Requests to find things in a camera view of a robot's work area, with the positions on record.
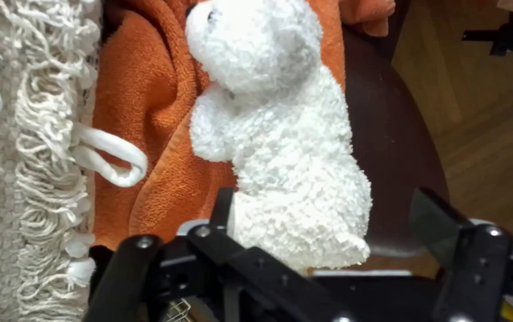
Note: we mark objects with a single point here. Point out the brown leather sofa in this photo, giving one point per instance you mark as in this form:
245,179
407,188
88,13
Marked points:
390,136

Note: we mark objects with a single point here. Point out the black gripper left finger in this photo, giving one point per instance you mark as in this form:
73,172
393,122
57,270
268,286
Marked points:
222,209

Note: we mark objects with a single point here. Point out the blue white fringed pillow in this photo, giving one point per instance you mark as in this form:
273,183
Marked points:
50,154

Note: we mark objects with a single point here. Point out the white teddy bear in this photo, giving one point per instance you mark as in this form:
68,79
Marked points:
275,113

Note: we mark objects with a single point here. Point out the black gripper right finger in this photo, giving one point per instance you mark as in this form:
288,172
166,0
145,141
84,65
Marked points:
440,227

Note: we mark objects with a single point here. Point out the orange blanket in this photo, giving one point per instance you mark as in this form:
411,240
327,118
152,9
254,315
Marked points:
147,84

